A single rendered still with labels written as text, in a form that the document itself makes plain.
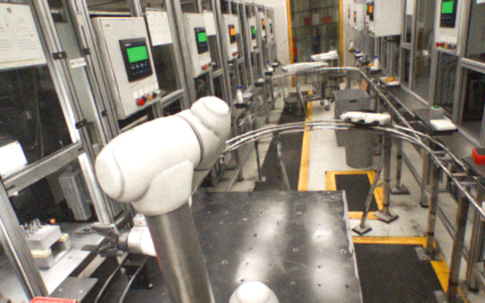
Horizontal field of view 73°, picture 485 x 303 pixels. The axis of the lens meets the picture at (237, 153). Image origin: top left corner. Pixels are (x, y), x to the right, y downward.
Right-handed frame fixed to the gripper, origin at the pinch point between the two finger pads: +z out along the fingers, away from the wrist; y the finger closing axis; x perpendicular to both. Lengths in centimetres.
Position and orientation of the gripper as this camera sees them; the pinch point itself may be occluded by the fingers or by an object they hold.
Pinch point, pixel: (86, 239)
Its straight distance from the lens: 142.1
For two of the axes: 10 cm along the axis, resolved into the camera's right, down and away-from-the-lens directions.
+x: -2.2, 3.7, -9.0
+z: -9.7, 0.4, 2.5
